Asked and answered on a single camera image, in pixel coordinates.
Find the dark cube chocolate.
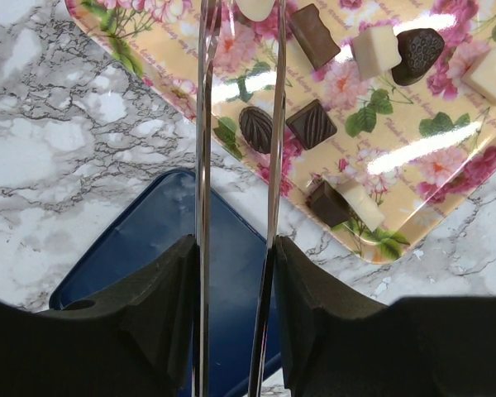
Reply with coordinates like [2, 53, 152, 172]
[307, 181, 351, 227]

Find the milk brown bar chocolate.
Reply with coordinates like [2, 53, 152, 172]
[290, 3, 341, 71]

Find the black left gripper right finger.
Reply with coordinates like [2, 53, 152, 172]
[274, 237, 496, 396]

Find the dark heart chocolate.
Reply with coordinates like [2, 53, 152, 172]
[391, 28, 445, 86]

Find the dark square ridged chocolate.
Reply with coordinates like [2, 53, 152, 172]
[286, 99, 337, 151]

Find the blue box lid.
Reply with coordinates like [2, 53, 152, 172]
[49, 170, 266, 396]

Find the floral serving tray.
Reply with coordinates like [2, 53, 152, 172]
[65, 1, 496, 264]

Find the dark leaf oval chocolate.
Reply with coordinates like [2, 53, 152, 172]
[239, 106, 273, 154]

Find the white cube chocolate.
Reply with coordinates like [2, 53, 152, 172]
[351, 25, 402, 81]

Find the white heart chocolate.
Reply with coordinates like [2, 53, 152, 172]
[235, 0, 274, 22]

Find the white rectangular chocolate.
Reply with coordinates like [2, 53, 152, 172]
[461, 49, 496, 106]

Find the white block chocolate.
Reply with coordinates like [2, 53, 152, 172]
[336, 180, 384, 232]

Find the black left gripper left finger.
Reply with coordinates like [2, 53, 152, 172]
[0, 235, 197, 396]

